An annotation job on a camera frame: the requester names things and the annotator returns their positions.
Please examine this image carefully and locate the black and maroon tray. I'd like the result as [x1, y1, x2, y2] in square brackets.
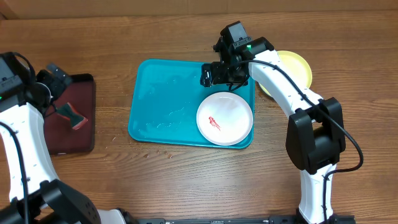
[44, 73, 96, 154]

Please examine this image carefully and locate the green and red sponge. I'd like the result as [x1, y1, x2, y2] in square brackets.
[56, 102, 88, 130]

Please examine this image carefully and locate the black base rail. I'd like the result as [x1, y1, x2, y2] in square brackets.
[133, 214, 357, 224]

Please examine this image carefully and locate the teal plastic serving tray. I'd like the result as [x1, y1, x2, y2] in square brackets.
[127, 58, 256, 150]

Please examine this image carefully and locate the white plate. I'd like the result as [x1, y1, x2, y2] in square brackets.
[196, 92, 254, 146]

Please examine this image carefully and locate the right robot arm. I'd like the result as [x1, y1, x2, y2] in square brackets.
[200, 35, 364, 223]

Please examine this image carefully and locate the green rimmed plate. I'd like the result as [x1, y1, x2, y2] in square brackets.
[277, 50, 313, 88]

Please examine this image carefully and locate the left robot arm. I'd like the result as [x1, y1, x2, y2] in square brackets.
[1, 52, 138, 223]

